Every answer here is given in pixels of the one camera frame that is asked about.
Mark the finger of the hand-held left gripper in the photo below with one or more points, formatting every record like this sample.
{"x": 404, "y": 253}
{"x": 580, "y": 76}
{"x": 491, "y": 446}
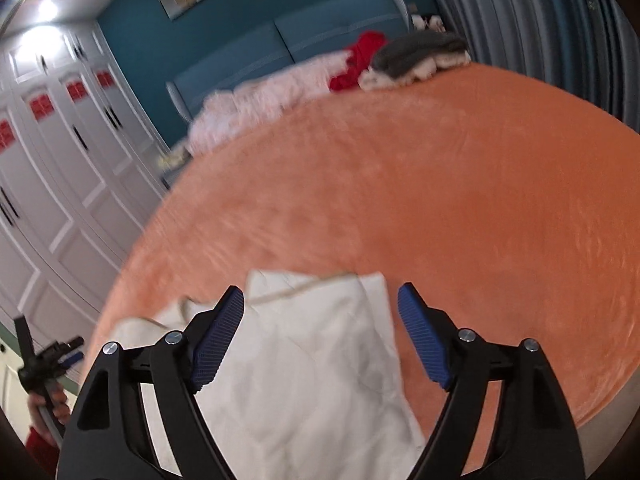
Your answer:
{"x": 75, "y": 358}
{"x": 70, "y": 345}

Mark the red garment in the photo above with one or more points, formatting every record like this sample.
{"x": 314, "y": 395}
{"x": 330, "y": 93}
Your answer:
{"x": 357, "y": 60}

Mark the white panelled wardrobe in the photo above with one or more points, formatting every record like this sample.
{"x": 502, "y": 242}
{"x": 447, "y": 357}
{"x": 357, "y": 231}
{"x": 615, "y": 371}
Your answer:
{"x": 65, "y": 200}

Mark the black and white plush toy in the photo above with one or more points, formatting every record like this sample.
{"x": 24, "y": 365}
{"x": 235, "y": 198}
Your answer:
{"x": 427, "y": 23}

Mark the pink floral quilt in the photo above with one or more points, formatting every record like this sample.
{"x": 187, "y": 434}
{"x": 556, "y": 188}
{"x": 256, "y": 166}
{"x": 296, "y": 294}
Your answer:
{"x": 260, "y": 105}

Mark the grey knit garment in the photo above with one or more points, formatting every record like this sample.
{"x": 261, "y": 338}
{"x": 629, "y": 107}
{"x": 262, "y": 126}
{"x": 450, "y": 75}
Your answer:
{"x": 420, "y": 50}

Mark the bed with orange cover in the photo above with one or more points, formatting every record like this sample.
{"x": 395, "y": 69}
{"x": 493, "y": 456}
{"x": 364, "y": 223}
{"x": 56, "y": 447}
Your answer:
{"x": 425, "y": 200}

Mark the blue upholstered headboard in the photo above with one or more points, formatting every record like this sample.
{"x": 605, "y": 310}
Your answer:
{"x": 310, "y": 42}

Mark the grey bedside table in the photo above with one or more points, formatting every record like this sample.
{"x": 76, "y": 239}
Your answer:
{"x": 172, "y": 159}

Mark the cream fleece garment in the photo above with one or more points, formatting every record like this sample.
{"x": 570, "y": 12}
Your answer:
{"x": 395, "y": 80}

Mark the red paper decoration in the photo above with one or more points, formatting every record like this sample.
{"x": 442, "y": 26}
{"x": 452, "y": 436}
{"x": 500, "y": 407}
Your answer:
{"x": 41, "y": 106}
{"x": 104, "y": 79}
{"x": 76, "y": 91}
{"x": 5, "y": 135}

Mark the grey pleated curtain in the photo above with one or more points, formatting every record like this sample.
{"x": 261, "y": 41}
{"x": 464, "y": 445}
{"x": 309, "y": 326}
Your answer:
{"x": 525, "y": 25}

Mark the ceiling spotlight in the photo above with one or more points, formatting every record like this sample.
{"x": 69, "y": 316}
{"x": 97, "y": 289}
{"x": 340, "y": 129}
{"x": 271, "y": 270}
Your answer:
{"x": 47, "y": 7}

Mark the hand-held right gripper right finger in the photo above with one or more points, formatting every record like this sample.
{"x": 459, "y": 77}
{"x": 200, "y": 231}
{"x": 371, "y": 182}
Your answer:
{"x": 422, "y": 340}

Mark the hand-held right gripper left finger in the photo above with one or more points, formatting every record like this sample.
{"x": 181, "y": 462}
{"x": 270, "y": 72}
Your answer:
{"x": 220, "y": 340}

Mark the white quilted jacket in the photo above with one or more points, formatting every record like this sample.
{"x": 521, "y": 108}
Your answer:
{"x": 310, "y": 385}

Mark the person's left hand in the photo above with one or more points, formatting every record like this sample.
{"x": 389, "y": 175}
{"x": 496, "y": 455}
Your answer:
{"x": 59, "y": 410}

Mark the person's left forearm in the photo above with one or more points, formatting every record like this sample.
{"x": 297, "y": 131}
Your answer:
{"x": 42, "y": 447}

